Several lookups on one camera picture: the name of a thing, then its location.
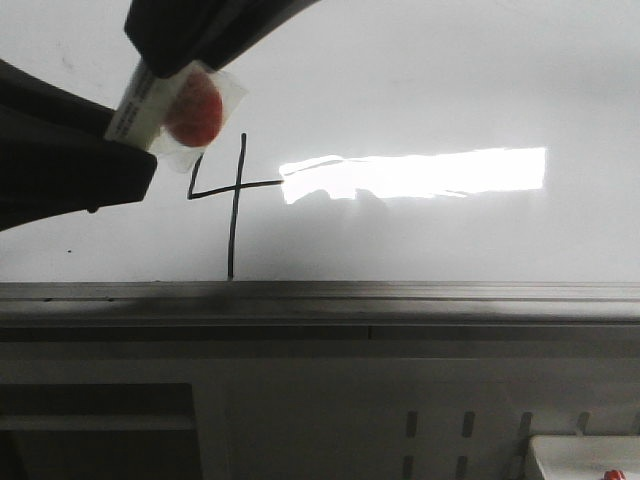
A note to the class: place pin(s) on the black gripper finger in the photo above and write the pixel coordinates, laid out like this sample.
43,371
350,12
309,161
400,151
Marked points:
171,34
54,156

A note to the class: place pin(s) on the red magnet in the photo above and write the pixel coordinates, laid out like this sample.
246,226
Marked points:
194,105

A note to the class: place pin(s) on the white black-tipped whiteboard marker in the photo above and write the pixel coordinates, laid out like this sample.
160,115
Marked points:
137,120

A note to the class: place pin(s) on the white whiteboard surface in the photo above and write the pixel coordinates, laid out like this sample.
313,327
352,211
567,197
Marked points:
396,141

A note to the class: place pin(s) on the white slotted metal rack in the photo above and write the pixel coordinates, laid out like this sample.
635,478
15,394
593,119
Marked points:
429,418

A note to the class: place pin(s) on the white box with red object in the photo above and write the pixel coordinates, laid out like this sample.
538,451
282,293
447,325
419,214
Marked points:
581,457

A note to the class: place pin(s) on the grey aluminium whiteboard frame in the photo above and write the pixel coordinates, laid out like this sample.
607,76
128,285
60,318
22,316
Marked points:
317,310

